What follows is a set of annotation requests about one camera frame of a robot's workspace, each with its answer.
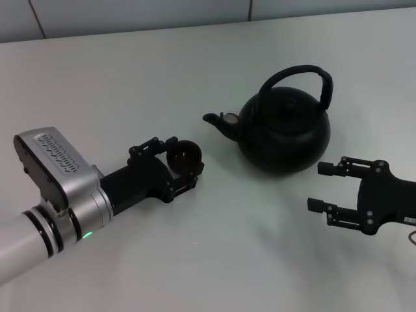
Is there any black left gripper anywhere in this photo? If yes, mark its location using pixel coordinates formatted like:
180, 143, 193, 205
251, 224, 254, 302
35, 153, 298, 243
99, 136, 206, 215

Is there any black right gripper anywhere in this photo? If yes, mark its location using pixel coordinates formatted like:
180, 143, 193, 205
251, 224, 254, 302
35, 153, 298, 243
307, 155, 416, 236

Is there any small dark teacup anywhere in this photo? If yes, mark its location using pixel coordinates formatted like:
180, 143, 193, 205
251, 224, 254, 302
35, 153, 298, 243
166, 140, 205, 175

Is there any black teapot with arched handle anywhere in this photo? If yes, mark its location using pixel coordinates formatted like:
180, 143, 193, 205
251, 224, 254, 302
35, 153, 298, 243
201, 64, 335, 176

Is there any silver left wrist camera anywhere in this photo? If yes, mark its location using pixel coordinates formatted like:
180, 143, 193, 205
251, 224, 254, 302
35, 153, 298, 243
13, 126, 105, 213

